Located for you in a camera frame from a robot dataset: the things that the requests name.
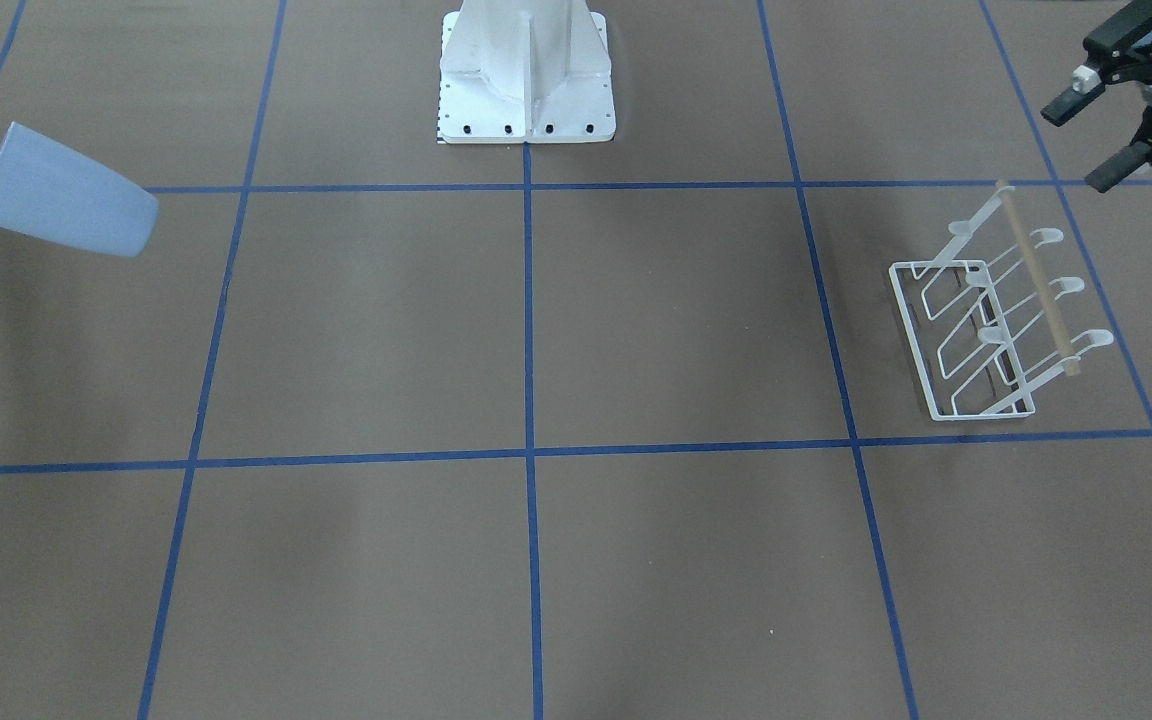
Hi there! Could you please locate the light blue plastic cup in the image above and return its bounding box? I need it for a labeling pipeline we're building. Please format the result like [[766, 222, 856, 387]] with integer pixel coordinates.
[[0, 122, 160, 258]]

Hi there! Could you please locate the white wire cup holder rack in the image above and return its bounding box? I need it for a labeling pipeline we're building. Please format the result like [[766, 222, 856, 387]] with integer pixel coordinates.
[[887, 179, 1116, 423]]

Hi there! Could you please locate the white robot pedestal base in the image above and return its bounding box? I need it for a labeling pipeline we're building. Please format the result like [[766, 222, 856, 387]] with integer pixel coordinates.
[[435, 1, 617, 145]]

